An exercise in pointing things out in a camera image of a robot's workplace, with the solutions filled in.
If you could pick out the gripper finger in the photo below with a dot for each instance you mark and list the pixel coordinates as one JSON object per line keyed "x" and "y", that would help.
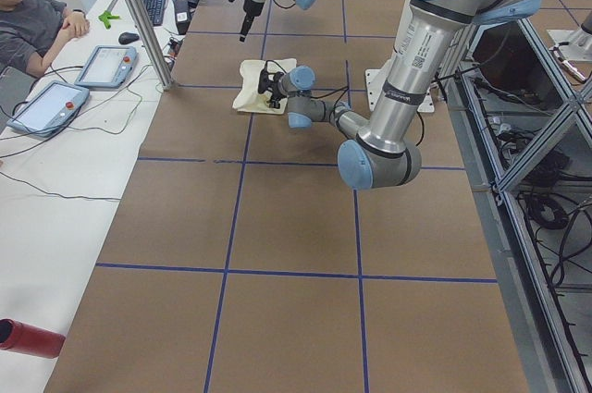
{"x": 244, "y": 31}
{"x": 274, "y": 104}

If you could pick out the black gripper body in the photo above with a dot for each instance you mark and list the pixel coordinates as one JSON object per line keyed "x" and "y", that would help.
{"x": 276, "y": 90}
{"x": 250, "y": 7}

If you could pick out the cream long-sleeve cat shirt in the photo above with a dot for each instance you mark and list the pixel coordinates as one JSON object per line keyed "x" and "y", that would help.
{"x": 249, "y": 99}

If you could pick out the person clasped hands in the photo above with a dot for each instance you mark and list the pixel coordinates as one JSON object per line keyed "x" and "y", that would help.
{"x": 76, "y": 24}

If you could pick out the black power adapter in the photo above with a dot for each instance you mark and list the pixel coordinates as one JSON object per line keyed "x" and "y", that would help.
{"x": 182, "y": 16}

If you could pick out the black keyboard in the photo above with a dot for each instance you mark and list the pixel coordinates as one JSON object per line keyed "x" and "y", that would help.
{"x": 155, "y": 10}

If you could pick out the black computer mouse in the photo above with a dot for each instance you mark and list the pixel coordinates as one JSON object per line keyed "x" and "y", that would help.
{"x": 126, "y": 37}

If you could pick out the green plastic clamp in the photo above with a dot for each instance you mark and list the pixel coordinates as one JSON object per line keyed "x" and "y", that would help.
{"x": 107, "y": 17}

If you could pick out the far teach pendant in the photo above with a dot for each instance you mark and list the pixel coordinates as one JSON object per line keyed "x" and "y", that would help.
{"x": 107, "y": 67}

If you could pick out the teach pendant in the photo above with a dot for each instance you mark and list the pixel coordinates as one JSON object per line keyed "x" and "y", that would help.
{"x": 107, "y": 67}
{"x": 50, "y": 110}

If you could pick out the seated person grey shirt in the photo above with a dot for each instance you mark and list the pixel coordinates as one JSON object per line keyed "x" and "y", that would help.
{"x": 31, "y": 34}

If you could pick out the near teach pendant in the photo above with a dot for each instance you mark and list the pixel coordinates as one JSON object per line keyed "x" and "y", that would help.
{"x": 50, "y": 110}

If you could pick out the red cylinder bottle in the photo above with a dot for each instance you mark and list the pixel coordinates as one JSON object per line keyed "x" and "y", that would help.
{"x": 30, "y": 340}

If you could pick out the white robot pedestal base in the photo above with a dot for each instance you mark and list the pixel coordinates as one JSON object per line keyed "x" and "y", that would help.
{"x": 375, "y": 83}

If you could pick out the aluminium frame post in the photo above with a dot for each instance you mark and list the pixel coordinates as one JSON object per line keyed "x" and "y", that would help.
{"x": 150, "y": 42}

